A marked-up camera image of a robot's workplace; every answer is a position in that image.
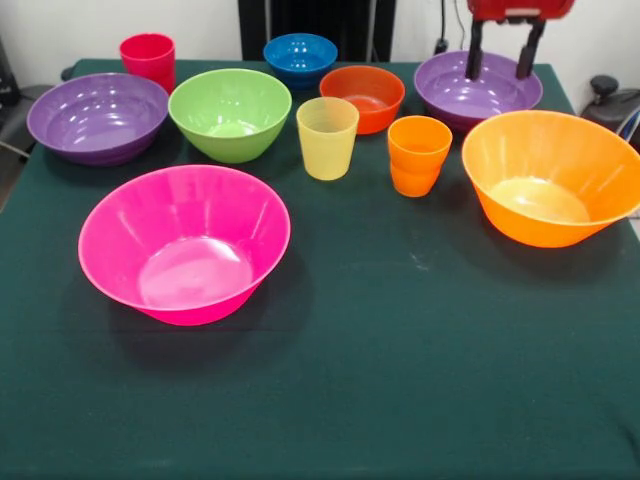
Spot pink bowl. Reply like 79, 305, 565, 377
77, 164, 292, 327

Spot green bowl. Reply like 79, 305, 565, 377
167, 68, 293, 165

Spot red cup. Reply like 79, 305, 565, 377
119, 32, 177, 95

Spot purple bowl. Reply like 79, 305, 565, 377
413, 50, 544, 135
26, 72, 170, 167

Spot black wall cable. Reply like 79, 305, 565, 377
433, 0, 466, 55

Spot large orange bowl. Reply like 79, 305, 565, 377
461, 110, 640, 249

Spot red-orange bowl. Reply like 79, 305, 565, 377
319, 65, 407, 136

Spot yellow cup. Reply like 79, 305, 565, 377
295, 96, 361, 182

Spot dark green table cloth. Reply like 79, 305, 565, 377
0, 58, 640, 480

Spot orange cup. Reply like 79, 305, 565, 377
387, 115, 454, 199

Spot blue bowl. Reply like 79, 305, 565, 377
262, 32, 339, 91

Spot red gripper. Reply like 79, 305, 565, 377
464, 0, 576, 81

